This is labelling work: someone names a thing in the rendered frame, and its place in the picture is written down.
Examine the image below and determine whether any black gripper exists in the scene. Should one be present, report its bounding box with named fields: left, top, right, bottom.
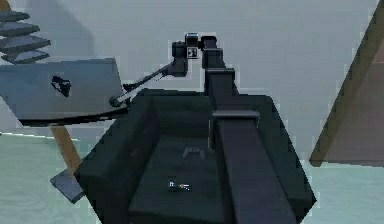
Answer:
left=108, top=40, right=190, bottom=108

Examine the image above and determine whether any grey laptop with alien sticker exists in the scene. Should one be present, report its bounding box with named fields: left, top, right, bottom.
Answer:
left=0, top=57, right=130, bottom=127

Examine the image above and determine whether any dark green armchair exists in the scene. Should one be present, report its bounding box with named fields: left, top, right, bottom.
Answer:
left=73, top=87, right=318, bottom=224

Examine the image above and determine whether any brown wooden door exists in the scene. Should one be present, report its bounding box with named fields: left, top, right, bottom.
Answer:
left=308, top=0, right=384, bottom=168

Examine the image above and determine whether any brown post grey slatted lamp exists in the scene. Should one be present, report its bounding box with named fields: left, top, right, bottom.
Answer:
left=0, top=0, right=86, bottom=205

